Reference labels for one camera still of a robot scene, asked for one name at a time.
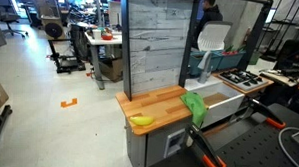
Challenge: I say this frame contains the red bowl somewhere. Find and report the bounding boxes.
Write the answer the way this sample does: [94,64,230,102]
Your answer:
[100,32,114,41]

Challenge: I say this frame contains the green cloth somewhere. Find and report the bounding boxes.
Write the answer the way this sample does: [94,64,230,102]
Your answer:
[178,91,210,129]

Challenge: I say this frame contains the grey faucet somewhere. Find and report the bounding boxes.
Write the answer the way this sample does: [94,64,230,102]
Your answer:
[195,49,215,86]

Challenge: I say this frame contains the white chair back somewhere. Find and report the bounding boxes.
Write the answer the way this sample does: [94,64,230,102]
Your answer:
[197,20,234,53]

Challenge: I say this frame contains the white sink basin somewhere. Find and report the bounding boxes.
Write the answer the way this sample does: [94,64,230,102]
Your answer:
[182,74,247,131]

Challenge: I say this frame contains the wooden counter top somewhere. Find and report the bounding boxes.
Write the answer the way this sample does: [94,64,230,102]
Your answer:
[114,82,194,139]

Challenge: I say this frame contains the toy stove top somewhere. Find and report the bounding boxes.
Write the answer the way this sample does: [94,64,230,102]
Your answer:
[217,68,270,93]

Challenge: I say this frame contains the black perforated table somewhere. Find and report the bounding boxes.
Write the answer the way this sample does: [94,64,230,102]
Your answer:
[138,97,299,167]

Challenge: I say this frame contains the dark office chair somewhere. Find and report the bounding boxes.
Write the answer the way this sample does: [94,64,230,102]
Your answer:
[0,0,28,39]

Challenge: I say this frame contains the black frame post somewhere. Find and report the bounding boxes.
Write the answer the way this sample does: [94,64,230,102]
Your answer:
[116,0,137,103]
[177,0,202,90]
[244,0,275,73]

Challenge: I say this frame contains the person in black hoodie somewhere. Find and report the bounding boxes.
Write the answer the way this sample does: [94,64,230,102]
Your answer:
[192,0,224,51]

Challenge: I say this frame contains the grey wood back panel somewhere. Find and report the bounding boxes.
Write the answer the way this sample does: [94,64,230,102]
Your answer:
[124,0,195,98]

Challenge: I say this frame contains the grey kitchen cabinet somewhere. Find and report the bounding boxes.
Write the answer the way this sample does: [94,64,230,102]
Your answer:
[122,113,202,167]

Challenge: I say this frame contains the wooden stove counter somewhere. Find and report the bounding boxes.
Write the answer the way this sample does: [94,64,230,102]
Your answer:
[210,67,276,97]

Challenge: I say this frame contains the grey cable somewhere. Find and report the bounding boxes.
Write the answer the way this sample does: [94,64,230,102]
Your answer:
[276,126,299,167]

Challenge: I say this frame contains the white cup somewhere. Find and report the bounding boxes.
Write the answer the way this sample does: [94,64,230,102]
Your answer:
[91,27,103,42]

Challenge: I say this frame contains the teal storage bin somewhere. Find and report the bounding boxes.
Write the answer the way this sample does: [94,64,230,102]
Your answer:
[216,49,247,72]
[188,49,224,78]

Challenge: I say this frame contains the black cart frame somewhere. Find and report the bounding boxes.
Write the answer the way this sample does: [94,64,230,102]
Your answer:
[46,36,88,76]

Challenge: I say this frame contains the white desk grey legs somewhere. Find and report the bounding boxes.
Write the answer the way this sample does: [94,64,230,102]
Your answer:
[81,28,124,93]

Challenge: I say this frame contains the yellow banana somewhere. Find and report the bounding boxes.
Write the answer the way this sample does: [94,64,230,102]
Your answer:
[129,115,155,128]

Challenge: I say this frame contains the toy vegetables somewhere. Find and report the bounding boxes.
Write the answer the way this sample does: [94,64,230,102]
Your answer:
[221,44,247,58]

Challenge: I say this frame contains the printer with black spool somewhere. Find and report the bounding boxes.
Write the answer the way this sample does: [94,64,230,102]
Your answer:
[33,0,68,42]

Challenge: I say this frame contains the black clamp orange handle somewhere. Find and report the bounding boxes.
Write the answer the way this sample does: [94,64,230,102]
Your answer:
[183,122,229,167]
[245,97,288,130]

